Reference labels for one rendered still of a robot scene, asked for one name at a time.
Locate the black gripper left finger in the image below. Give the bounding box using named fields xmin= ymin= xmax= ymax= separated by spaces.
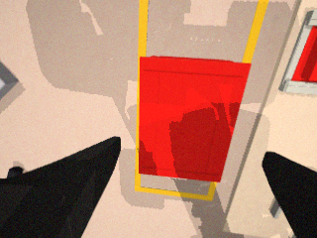
xmin=0 ymin=136 xmax=121 ymax=238

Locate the light grey rectangular block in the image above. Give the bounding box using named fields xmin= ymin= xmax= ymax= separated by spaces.
xmin=0 ymin=61 xmax=18 ymax=100

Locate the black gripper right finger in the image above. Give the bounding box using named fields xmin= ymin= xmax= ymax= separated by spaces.
xmin=262 ymin=151 xmax=317 ymax=238

